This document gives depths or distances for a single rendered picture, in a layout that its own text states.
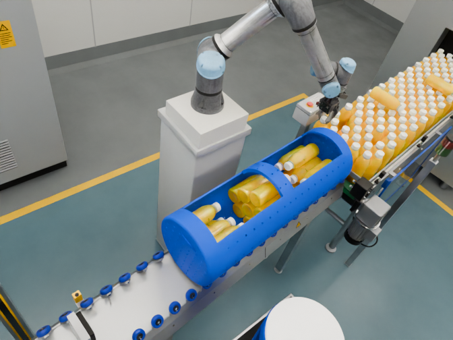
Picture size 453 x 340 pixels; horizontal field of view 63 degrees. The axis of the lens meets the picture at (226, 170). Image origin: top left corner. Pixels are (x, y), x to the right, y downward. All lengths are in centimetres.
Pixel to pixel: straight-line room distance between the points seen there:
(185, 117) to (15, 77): 119
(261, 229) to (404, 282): 183
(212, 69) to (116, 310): 97
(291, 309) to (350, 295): 141
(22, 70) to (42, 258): 115
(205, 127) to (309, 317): 83
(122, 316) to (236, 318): 115
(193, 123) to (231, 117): 17
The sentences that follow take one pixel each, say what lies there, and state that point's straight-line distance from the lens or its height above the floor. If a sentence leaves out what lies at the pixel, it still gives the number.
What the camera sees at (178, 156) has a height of 99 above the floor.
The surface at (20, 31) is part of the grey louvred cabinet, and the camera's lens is 237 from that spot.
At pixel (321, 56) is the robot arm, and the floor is 156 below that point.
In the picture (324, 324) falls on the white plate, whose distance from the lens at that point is 144.
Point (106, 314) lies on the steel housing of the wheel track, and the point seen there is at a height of 93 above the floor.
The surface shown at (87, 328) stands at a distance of 129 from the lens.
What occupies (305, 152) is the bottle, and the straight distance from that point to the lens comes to 174.
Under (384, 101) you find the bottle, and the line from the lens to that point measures 232.
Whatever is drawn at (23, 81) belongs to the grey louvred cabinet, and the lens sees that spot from 252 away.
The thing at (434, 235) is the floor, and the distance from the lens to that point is 348.
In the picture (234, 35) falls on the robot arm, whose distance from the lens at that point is 164.
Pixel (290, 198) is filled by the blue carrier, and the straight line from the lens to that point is 147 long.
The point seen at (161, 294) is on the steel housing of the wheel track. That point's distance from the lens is 148.
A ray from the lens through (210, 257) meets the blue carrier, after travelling 126.
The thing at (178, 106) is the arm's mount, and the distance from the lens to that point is 168.
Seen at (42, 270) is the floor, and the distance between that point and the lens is 265.
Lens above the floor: 229
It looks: 47 degrees down
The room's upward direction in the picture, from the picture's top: 14 degrees clockwise
